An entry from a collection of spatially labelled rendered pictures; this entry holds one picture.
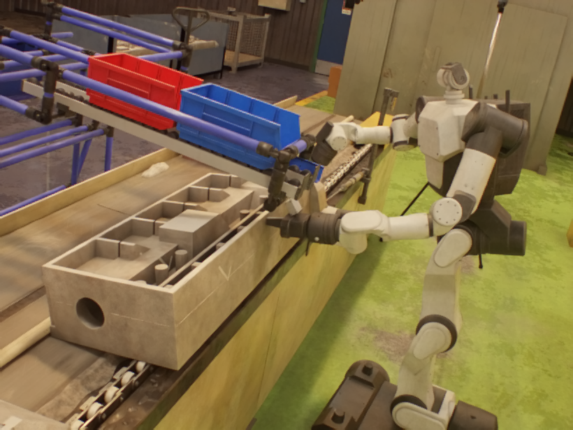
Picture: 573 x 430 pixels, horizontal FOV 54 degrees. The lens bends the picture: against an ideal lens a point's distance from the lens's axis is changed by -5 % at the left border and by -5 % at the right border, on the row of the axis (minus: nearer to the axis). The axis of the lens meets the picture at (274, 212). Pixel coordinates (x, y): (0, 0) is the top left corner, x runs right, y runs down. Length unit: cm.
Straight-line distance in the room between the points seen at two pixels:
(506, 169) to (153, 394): 121
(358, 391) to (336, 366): 45
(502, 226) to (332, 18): 973
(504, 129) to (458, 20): 587
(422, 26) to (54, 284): 658
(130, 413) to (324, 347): 179
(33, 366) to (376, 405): 143
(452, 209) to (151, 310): 82
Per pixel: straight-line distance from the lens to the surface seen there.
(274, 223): 171
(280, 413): 253
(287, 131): 162
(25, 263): 187
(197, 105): 154
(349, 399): 239
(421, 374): 218
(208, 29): 935
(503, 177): 189
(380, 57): 759
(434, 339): 204
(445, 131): 177
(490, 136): 165
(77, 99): 179
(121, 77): 166
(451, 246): 191
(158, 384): 138
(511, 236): 192
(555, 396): 325
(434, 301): 204
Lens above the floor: 166
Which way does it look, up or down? 22 degrees down
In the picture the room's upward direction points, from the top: 10 degrees clockwise
